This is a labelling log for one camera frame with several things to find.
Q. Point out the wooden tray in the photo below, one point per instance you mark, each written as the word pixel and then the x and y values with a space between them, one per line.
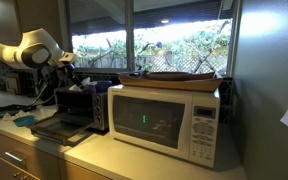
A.
pixel 207 82

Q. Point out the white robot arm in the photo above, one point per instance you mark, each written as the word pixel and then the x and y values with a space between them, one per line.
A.
pixel 38 48

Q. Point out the white paper towel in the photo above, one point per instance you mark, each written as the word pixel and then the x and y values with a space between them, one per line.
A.
pixel 86 85

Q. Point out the silver drawer handle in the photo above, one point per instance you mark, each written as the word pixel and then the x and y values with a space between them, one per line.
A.
pixel 9 154

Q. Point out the toaster oven glass door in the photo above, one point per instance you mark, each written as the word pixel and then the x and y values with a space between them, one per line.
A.
pixel 69 129

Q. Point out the silver toaster oven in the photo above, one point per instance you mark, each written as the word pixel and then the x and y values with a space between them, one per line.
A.
pixel 83 108

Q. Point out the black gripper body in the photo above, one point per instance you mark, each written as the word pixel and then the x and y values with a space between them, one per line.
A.
pixel 67 74

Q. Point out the blue plastic bowl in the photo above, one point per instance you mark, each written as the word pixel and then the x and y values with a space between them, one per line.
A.
pixel 102 86

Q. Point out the white microwave oven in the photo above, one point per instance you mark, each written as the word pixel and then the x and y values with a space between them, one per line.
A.
pixel 182 124

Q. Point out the small blue dish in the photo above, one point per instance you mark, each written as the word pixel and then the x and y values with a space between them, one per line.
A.
pixel 24 121

